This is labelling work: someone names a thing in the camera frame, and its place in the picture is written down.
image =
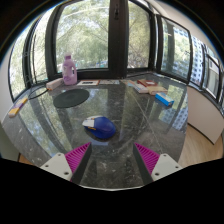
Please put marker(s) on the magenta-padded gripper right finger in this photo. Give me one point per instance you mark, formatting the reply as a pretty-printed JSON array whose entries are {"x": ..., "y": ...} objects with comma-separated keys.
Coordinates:
[{"x": 150, "y": 159}]

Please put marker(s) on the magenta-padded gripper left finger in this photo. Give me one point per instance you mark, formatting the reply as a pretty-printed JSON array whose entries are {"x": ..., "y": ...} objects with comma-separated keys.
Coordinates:
[{"x": 74, "y": 159}]

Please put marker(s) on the blue and white computer mouse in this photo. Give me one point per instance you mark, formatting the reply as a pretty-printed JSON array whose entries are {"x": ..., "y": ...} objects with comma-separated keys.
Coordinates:
[{"x": 101, "y": 128}]

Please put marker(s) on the round dark mouse pad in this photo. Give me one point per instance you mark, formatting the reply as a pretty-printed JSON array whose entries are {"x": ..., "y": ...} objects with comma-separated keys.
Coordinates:
[{"x": 71, "y": 98}]

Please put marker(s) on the blue and white box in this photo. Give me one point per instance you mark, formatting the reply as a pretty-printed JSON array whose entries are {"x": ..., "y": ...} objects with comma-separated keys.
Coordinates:
[{"x": 164, "y": 99}]

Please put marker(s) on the white book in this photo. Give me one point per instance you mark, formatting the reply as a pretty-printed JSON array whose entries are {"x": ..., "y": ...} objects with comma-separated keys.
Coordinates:
[{"x": 140, "y": 88}]

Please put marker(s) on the yellow and purple box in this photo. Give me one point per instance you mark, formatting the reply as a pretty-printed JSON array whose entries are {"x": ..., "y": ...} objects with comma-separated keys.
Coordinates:
[{"x": 17, "y": 107}]

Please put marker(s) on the beige cardboard box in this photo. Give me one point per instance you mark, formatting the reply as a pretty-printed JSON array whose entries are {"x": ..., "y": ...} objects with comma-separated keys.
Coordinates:
[{"x": 54, "y": 84}]

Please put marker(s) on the white card with orange border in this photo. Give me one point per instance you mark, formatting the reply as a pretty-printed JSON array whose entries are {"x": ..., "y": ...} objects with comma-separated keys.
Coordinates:
[{"x": 88, "y": 82}]

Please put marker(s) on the light blue booklet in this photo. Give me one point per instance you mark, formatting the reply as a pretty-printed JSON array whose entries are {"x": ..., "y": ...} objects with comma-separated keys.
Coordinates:
[{"x": 128, "y": 82}]

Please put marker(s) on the printed pamphlet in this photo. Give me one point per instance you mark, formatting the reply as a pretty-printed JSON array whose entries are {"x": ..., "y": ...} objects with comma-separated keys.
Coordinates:
[{"x": 109, "y": 82}]

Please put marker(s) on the purple detergent bottle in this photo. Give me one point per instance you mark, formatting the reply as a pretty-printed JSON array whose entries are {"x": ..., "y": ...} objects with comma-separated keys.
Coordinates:
[{"x": 70, "y": 71}]

